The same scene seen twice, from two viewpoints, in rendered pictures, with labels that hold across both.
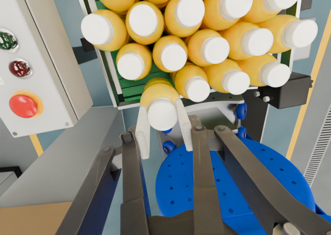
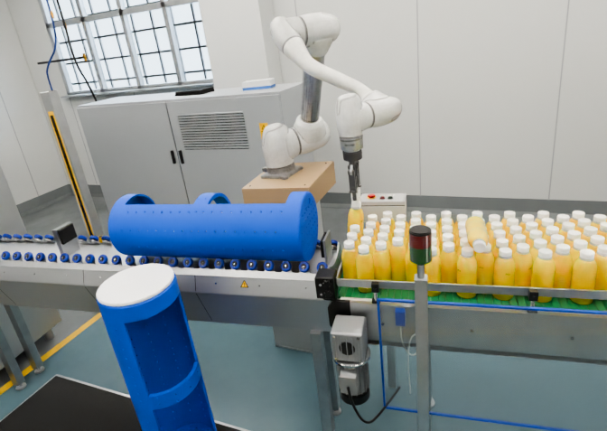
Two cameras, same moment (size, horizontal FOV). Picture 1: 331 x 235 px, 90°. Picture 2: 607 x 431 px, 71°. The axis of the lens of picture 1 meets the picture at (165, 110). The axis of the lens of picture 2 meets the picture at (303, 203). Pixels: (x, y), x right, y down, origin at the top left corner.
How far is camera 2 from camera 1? 166 cm
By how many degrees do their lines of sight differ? 63
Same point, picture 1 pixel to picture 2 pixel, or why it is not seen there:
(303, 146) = not seen: outside the picture
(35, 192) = not seen: hidden behind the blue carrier
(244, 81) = (352, 235)
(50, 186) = not seen: hidden behind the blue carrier
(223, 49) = (368, 231)
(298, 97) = (322, 274)
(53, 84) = (375, 201)
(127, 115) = (301, 356)
